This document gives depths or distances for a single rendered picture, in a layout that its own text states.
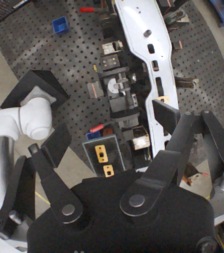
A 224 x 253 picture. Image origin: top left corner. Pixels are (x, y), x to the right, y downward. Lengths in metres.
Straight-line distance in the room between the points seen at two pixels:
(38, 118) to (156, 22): 0.76
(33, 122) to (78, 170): 1.61
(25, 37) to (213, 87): 1.61
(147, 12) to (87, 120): 0.81
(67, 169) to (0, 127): 1.69
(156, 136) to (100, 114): 0.45
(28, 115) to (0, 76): 1.68
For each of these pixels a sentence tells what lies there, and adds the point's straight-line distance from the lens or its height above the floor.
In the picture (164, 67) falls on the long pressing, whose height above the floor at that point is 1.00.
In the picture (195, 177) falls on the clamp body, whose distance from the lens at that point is 1.04.
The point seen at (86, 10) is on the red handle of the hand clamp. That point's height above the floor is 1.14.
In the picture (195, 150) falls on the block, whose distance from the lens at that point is 0.90.
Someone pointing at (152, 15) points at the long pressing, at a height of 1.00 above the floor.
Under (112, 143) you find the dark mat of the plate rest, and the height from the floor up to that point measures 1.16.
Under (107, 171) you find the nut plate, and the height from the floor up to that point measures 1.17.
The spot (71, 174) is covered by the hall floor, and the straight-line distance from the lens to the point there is 2.29.
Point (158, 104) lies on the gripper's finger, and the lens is 0.16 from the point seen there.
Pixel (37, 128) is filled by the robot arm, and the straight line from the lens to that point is 0.69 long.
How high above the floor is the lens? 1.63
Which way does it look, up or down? 69 degrees down
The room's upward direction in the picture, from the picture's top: 178 degrees clockwise
